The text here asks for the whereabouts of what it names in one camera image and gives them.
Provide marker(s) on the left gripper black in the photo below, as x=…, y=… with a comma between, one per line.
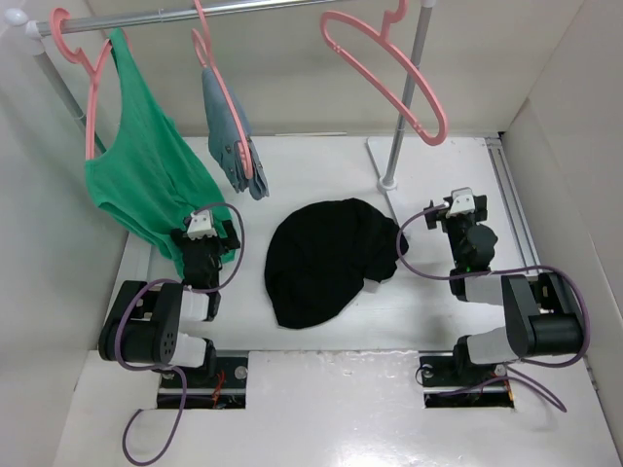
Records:
x=228, y=242

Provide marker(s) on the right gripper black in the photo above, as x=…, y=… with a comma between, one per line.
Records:
x=432, y=216

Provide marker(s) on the black t shirt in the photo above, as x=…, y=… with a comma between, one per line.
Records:
x=321, y=255

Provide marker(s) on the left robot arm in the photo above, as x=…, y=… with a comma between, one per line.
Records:
x=143, y=325

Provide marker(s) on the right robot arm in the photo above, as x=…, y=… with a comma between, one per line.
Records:
x=543, y=314

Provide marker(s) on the green tank top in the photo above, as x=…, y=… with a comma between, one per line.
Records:
x=149, y=179

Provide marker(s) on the blue denim garment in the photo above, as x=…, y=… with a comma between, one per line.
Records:
x=223, y=138

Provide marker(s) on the metal clothes rack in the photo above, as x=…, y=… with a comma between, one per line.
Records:
x=36, y=31

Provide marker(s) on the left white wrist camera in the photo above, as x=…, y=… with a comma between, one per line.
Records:
x=200, y=224

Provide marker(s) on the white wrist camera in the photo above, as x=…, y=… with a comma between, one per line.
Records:
x=462, y=202
x=200, y=224

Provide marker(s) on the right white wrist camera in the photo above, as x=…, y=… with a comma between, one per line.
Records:
x=462, y=202

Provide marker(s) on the aluminium rail right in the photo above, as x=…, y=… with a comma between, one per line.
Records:
x=514, y=210

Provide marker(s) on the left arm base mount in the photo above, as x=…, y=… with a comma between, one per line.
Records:
x=223, y=388

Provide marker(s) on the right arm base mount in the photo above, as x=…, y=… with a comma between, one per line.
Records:
x=446, y=386

